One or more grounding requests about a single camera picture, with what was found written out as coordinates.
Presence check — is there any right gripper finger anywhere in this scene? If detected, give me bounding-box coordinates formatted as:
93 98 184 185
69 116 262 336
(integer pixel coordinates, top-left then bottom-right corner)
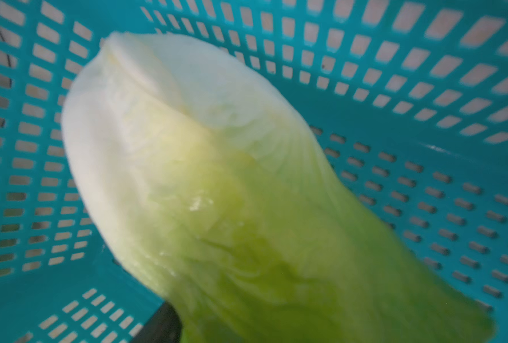
131 301 182 343

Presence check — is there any chinese cabbage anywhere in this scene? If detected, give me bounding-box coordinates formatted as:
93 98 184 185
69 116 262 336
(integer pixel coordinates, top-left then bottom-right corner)
61 32 496 342

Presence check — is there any teal plastic basket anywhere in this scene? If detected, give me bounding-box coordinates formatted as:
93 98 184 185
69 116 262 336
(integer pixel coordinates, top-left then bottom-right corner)
0 1 508 342

